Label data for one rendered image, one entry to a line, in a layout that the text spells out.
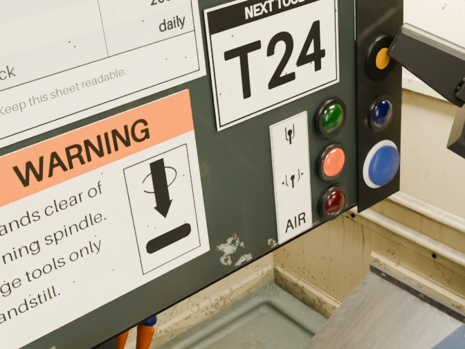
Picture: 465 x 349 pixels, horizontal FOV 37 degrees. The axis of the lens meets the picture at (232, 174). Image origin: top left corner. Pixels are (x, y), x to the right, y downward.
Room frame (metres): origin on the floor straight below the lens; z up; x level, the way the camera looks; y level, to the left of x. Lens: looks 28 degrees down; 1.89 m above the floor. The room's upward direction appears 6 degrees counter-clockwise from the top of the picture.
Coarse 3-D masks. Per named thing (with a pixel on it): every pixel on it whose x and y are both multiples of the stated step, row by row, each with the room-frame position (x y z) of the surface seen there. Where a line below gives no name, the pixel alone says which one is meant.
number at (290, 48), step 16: (304, 16) 0.41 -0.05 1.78; (320, 16) 0.41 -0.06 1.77; (272, 32) 0.39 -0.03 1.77; (288, 32) 0.40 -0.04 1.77; (304, 32) 0.41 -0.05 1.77; (320, 32) 0.41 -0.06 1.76; (272, 48) 0.39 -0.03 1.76; (288, 48) 0.40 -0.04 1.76; (304, 48) 0.40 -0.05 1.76; (320, 48) 0.41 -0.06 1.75; (272, 64) 0.39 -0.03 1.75; (288, 64) 0.40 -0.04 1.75; (304, 64) 0.40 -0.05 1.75; (320, 64) 0.41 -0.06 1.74; (272, 80) 0.39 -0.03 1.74; (288, 80) 0.40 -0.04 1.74; (304, 80) 0.40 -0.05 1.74; (272, 96) 0.39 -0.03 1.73
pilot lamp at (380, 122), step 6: (384, 102) 0.44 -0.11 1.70; (390, 102) 0.45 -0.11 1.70; (378, 108) 0.44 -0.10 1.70; (384, 108) 0.44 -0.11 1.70; (390, 108) 0.44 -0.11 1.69; (378, 114) 0.44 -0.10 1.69; (384, 114) 0.44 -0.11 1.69; (390, 114) 0.44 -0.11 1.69; (378, 120) 0.44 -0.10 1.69; (384, 120) 0.44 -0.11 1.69; (378, 126) 0.44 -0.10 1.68
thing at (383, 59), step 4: (384, 48) 0.44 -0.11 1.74; (380, 52) 0.44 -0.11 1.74; (384, 52) 0.44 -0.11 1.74; (380, 56) 0.44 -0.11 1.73; (384, 56) 0.44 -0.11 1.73; (388, 56) 0.44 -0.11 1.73; (376, 60) 0.44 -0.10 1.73; (380, 60) 0.44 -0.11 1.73; (384, 60) 0.44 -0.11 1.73; (388, 60) 0.44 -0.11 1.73; (376, 64) 0.44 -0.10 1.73; (380, 64) 0.44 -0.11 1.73; (384, 64) 0.44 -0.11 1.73; (380, 68) 0.44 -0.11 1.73
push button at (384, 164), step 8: (376, 152) 0.44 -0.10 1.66; (384, 152) 0.44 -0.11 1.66; (392, 152) 0.44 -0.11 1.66; (376, 160) 0.43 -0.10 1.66; (384, 160) 0.43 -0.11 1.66; (392, 160) 0.44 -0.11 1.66; (368, 168) 0.43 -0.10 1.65; (376, 168) 0.43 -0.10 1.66; (384, 168) 0.43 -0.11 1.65; (392, 168) 0.44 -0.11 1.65; (368, 176) 0.43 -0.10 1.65; (376, 176) 0.43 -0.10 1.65; (384, 176) 0.43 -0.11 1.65; (392, 176) 0.44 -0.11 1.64; (376, 184) 0.43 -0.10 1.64; (384, 184) 0.44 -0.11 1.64
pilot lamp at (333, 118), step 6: (330, 108) 0.41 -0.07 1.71; (336, 108) 0.41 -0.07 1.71; (342, 108) 0.42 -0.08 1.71; (324, 114) 0.41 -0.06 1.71; (330, 114) 0.41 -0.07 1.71; (336, 114) 0.41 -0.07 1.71; (342, 114) 0.42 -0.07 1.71; (324, 120) 0.41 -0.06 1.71; (330, 120) 0.41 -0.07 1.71; (336, 120) 0.41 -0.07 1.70; (342, 120) 0.42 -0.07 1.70; (324, 126) 0.41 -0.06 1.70; (330, 126) 0.41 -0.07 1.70; (336, 126) 0.41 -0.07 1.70; (330, 132) 0.41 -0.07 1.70
